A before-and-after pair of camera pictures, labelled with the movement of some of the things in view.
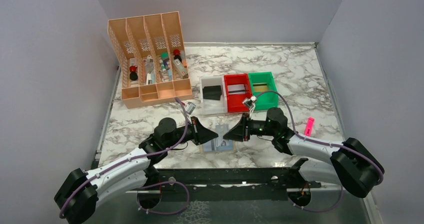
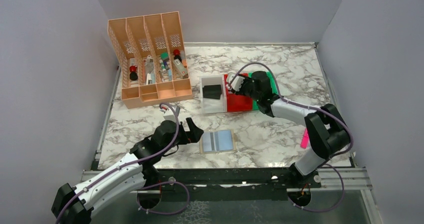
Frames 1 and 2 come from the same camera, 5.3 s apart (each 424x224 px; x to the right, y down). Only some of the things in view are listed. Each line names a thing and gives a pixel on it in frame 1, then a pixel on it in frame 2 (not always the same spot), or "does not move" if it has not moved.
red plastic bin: x=237 y=89 does not move
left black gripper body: x=183 y=136 does not move
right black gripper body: x=259 y=127 to x=247 y=89
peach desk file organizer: x=149 y=56 does not move
